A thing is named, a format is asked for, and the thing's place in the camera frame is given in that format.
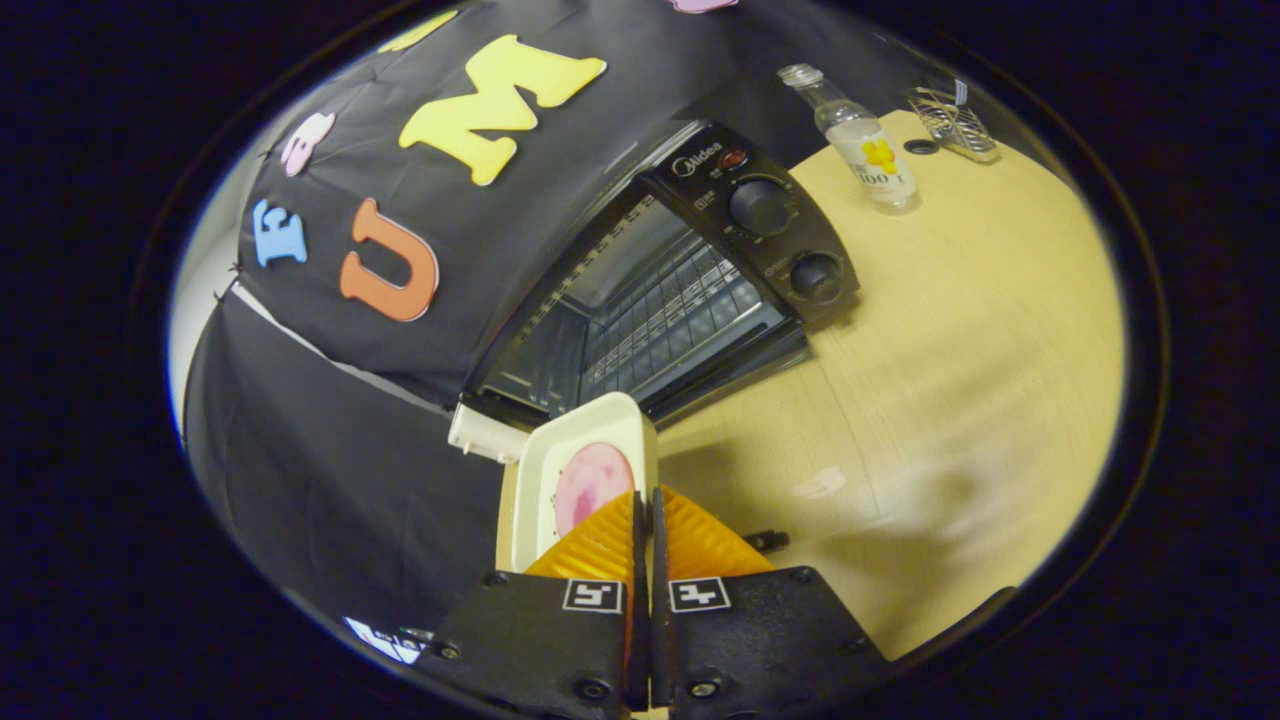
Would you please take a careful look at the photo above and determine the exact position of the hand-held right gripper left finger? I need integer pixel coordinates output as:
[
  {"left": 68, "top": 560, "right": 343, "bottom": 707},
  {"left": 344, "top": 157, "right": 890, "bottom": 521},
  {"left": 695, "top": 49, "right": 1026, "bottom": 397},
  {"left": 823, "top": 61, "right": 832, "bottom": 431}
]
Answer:
[{"left": 420, "top": 487, "right": 641, "bottom": 720}]

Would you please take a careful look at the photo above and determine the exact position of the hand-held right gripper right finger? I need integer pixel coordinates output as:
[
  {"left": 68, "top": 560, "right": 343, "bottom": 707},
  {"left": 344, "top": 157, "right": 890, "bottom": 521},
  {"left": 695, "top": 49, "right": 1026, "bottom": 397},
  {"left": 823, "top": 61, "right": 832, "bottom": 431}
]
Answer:
[{"left": 650, "top": 487, "right": 891, "bottom": 720}]

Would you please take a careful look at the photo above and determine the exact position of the pink round food slice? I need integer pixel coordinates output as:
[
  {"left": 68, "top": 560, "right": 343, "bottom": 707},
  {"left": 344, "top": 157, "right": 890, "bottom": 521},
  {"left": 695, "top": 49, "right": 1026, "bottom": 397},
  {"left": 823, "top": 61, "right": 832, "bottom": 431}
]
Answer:
[{"left": 553, "top": 442, "right": 636, "bottom": 536}]

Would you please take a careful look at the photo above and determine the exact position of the cream square plate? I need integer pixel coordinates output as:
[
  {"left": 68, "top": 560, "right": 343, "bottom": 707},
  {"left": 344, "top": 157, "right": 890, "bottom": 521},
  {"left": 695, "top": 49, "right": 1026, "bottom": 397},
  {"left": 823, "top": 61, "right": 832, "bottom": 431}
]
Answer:
[{"left": 511, "top": 392, "right": 659, "bottom": 573}]

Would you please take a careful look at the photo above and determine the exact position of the black electric oven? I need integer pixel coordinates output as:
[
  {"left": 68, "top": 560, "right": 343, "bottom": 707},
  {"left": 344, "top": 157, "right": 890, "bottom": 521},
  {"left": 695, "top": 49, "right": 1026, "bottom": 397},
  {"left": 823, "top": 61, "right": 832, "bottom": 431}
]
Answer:
[{"left": 462, "top": 120, "right": 861, "bottom": 553}]

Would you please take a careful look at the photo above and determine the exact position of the white toaster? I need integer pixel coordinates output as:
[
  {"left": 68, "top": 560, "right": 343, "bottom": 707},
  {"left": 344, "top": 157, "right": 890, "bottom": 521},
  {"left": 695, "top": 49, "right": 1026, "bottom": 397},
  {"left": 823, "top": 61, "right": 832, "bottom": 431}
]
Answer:
[{"left": 447, "top": 403, "right": 531, "bottom": 463}]

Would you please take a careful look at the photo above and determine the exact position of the black backdrop cloth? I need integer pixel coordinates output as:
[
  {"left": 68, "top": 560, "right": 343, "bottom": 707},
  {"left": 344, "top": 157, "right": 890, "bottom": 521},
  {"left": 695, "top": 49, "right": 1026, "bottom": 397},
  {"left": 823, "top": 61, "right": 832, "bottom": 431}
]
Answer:
[{"left": 185, "top": 0, "right": 961, "bottom": 641}]

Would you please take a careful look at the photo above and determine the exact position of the clear glass bottle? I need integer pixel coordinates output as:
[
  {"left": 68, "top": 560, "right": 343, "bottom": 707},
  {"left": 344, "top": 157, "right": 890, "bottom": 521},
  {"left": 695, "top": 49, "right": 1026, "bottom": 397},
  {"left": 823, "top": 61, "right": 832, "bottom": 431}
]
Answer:
[{"left": 778, "top": 63, "right": 919, "bottom": 214}]

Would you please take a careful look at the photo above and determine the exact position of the metal wire cutlery holder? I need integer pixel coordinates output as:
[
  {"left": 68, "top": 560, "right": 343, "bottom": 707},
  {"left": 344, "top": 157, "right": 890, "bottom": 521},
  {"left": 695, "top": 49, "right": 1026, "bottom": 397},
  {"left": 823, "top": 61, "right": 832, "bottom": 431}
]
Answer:
[{"left": 905, "top": 85, "right": 1001, "bottom": 166}]

